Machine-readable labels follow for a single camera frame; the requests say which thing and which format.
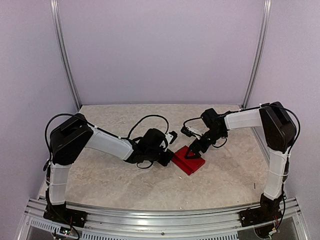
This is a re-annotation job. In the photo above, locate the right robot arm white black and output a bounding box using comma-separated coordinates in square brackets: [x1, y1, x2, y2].
[180, 101, 299, 201]

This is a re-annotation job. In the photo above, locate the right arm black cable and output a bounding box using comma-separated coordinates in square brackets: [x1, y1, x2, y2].
[182, 101, 302, 226]

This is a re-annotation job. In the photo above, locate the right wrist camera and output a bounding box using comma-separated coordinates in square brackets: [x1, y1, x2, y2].
[180, 126, 203, 140]

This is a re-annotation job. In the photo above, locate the right aluminium frame post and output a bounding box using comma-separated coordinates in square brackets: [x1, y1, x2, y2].
[241, 0, 272, 109]

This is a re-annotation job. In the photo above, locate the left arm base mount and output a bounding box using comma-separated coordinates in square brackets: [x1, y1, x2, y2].
[43, 208, 88, 228]

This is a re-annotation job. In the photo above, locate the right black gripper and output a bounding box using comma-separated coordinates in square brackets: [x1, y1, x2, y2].
[185, 128, 227, 160]

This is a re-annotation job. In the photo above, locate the left aluminium frame post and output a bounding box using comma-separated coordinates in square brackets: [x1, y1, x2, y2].
[50, 0, 82, 111]

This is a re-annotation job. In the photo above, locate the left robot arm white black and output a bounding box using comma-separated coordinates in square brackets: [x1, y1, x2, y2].
[43, 113, 178, 223]

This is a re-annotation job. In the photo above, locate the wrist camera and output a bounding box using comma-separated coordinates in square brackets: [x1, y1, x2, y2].
[165, 131, 178, 145]
[180, 126, 203, 140]

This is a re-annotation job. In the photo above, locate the red paper box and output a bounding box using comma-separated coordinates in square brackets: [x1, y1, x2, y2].
[172, 146, 206, 176]

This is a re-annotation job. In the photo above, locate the aluminium frame post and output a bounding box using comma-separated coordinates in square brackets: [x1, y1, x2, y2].
[241, 0, 272, 109]
[50, 0, 82, 111]

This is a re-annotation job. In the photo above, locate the front aluminium rail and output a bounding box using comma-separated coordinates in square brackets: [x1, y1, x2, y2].
[17, 197, 307, 240]

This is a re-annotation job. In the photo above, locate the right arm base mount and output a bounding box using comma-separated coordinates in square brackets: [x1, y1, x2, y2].
[239, 207, 282, 227]

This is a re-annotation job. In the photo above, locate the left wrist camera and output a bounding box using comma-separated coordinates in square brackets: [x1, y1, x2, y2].
[165, 131, 178, 145]

